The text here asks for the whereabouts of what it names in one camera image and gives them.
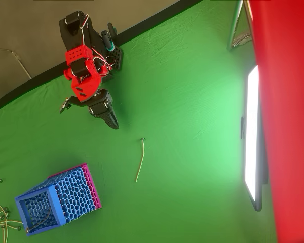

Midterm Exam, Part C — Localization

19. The black clamp with teal ring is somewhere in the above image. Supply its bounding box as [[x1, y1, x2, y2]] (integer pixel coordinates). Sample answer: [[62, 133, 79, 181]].
[[100, 22, 117, 53]]

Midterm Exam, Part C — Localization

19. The red blurred foreground object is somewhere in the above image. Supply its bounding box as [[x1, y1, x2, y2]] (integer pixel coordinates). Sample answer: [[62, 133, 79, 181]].
[[248, 0, 304, 243]]

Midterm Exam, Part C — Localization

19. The green cloth with black border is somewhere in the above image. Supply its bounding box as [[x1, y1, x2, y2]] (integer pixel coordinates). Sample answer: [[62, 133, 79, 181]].
[[0, 0, 278, 243]]

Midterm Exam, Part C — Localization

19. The thin chrome chair frame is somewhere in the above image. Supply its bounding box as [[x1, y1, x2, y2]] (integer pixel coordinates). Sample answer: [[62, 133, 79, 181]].
[[0, 47, 32, 79]]

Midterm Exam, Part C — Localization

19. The blue and magenta mesh basket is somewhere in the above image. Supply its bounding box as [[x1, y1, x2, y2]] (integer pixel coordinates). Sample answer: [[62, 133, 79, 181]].
[[14, 163, 102, 237]]

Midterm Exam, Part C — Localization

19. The chrome tubular metal stand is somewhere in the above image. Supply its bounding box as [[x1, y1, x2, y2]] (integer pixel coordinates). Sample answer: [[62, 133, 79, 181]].
[[226, 0, 254, 53]]

